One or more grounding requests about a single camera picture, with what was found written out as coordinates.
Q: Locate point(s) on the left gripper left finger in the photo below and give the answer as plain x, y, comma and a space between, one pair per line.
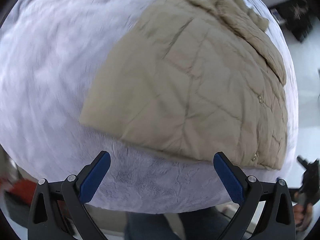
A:
58, 208

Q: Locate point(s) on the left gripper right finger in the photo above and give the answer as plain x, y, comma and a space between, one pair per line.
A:
276, 220

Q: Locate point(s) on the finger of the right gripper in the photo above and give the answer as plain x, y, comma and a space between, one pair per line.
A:
302, 161

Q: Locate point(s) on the beige puffer jacket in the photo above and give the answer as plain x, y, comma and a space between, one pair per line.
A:
192, 78

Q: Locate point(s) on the person's right hand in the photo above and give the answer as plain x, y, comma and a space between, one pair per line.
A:
303, 217

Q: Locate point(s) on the lavender bed blanket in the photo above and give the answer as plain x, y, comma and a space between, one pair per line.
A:
51, 52

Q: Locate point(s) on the dark hanging coats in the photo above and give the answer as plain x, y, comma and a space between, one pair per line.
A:
299, 16

